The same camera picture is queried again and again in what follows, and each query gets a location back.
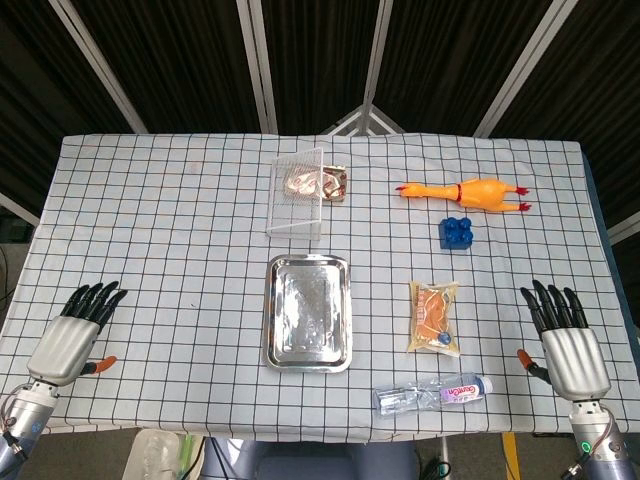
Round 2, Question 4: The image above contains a clear plastic mesh basket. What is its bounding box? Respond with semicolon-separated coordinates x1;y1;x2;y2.
265;145;325;241

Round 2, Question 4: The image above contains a yellow rubber chicken toy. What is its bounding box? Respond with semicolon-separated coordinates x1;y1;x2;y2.
395;178;533;215

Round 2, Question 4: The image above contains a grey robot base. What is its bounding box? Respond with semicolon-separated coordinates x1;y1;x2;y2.
202;436;420;480

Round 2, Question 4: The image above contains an orange plastic snack packet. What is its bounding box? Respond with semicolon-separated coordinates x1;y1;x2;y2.
407;280;461;357

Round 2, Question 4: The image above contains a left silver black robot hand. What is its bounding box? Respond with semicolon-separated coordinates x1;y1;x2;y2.
26;280;129;387

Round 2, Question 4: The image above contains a red white snack package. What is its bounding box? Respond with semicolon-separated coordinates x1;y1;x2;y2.
282;165;349;205

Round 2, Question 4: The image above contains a silver metal tray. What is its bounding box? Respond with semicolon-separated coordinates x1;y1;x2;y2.
262;253;354;374

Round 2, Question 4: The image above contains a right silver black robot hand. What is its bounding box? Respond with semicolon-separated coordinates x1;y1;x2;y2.
516;279;612;402

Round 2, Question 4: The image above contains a clear plastic water bottle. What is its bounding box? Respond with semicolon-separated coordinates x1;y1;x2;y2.
373;375;494;416

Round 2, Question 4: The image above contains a blue toy building block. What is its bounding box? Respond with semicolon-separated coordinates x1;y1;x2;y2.
438;217;475;251

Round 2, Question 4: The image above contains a white checkered tablecloth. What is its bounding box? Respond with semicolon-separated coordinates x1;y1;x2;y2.
0;132;640;444

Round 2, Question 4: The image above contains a white translucent plastic container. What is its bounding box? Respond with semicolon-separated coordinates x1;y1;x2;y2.
121;429;180;480

